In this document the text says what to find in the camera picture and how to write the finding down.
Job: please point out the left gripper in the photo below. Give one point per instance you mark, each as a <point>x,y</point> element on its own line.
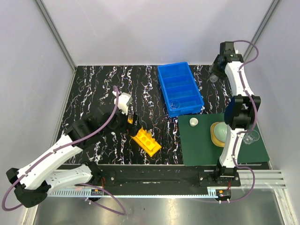
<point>129,124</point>

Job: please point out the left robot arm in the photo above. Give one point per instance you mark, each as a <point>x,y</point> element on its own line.
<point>34,182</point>

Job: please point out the clear round flask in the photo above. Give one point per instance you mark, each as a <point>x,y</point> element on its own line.
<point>175,104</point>

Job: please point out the yellow test tube rack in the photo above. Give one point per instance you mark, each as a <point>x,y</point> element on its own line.
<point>146,142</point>

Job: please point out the small clear vial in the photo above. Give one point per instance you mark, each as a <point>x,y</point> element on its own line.
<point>213,78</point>

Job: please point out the aluminium frame rail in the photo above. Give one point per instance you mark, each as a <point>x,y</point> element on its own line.
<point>50,24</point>

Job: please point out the pale green bowl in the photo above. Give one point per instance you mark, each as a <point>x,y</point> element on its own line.
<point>220,131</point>

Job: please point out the green mat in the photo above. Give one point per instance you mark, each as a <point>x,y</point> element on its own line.
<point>198,149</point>

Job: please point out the clear glass beaker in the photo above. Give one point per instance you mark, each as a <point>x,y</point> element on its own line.
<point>251,137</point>

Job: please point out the white round cap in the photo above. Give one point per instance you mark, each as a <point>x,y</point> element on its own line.
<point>193,122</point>

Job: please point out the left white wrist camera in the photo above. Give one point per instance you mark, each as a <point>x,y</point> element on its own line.
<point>124,101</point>

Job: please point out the blue plastic compartment bin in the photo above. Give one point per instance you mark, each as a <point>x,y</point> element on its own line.
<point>177,82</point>

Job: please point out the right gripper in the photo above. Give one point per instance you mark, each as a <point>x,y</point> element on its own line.
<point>213,69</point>

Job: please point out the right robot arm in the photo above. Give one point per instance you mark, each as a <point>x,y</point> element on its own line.
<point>240,115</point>

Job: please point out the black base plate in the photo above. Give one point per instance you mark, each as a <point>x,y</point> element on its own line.
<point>196,176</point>

